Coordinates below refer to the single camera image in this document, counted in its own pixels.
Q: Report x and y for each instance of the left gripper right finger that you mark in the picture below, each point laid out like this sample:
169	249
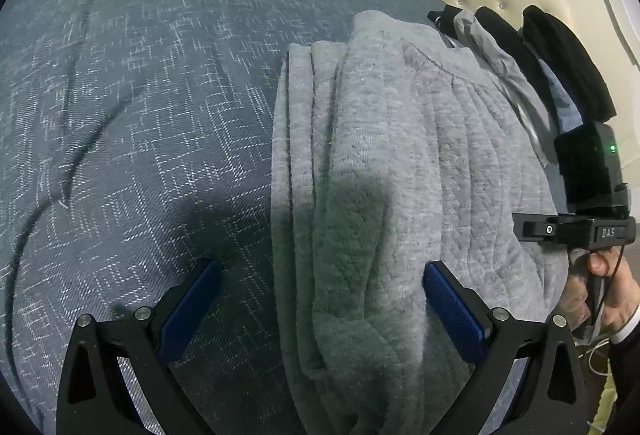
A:
550	398

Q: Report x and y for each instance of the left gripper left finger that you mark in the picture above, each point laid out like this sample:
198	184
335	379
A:
93	397

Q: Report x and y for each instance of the grey knitted garment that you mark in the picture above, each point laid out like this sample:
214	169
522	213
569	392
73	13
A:
389	151

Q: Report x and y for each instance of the person's right hand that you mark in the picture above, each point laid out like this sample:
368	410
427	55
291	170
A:
621	301

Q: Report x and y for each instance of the dark blue patterned bedspread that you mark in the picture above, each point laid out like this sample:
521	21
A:
135	141

